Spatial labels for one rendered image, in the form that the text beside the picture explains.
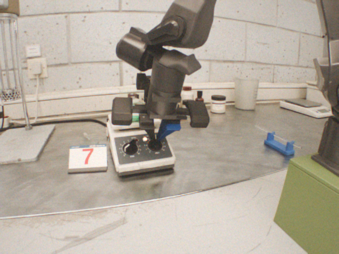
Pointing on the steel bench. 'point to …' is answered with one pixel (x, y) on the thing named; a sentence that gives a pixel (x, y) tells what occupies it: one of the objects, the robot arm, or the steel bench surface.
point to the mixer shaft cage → (12, 93)
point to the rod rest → (287, 150)
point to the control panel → (141, 154)
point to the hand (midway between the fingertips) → (157, 129)
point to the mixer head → (9, 10)
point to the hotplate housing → (128, 168)
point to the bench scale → (306, 107)
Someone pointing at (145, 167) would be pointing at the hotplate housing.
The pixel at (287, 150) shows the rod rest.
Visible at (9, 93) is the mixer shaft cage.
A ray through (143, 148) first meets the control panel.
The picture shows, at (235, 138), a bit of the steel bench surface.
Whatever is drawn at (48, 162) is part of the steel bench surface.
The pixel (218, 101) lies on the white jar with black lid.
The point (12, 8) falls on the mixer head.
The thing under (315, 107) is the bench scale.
